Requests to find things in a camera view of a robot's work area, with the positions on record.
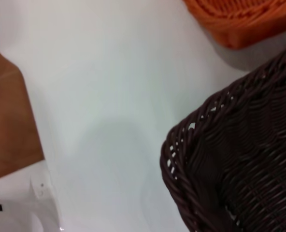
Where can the dark brown wicker basket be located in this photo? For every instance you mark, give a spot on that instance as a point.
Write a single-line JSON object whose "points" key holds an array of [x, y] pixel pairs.
{"points": [[242, 149]]}

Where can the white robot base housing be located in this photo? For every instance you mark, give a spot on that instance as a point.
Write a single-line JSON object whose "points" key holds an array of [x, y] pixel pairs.
{"points": [[15, 207]]}

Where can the orange wicker basket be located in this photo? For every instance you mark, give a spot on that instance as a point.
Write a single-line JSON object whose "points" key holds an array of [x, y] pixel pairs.
{"points": [[232, 21]]}

